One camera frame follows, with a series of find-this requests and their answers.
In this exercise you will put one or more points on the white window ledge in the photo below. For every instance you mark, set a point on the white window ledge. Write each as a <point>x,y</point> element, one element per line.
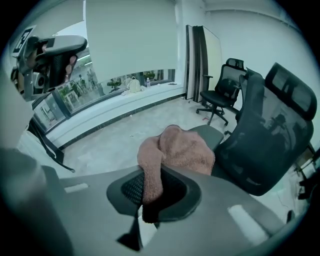
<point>112,112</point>

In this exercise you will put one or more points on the cream handbag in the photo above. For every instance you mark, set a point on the cream handbag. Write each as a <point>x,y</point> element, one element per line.
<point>134,85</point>

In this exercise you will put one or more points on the clear water bottle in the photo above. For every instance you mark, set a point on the clear water bottle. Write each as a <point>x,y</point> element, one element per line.
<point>148,83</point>

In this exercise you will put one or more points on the leaning stack of panels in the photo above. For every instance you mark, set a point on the leaning stack of panels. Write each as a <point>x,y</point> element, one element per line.
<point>200,62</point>

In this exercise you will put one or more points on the black mesh office chair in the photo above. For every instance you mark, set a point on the black mesh office chair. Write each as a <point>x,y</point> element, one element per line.
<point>251,95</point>
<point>262,150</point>

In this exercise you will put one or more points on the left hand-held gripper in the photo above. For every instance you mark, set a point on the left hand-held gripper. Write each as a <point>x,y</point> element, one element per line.
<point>23,40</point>

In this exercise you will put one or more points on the white roller blind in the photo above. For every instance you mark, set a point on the white roller blind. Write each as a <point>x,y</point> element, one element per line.
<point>130,37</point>

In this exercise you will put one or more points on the small flat black item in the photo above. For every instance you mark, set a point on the small flat black item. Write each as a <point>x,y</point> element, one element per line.
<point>172,83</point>

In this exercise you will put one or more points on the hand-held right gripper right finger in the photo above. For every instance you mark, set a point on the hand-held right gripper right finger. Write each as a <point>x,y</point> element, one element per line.
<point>212,225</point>

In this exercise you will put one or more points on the reddish brown cloth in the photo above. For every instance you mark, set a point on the reddish brown cloth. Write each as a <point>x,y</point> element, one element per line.
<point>180,150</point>

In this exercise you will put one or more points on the person's left hand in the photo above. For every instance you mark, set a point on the person's left hand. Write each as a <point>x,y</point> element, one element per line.
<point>71,61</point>

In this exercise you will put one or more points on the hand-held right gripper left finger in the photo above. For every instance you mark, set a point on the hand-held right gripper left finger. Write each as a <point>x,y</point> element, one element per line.
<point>95,217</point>

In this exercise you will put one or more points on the potted bonsai plant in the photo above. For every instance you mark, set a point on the potted bonsai plant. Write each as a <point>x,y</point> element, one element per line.
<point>113,85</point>

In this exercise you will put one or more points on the black mesh chair with headrest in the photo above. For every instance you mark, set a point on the black mesh chair with headrest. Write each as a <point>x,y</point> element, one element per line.
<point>222,95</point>

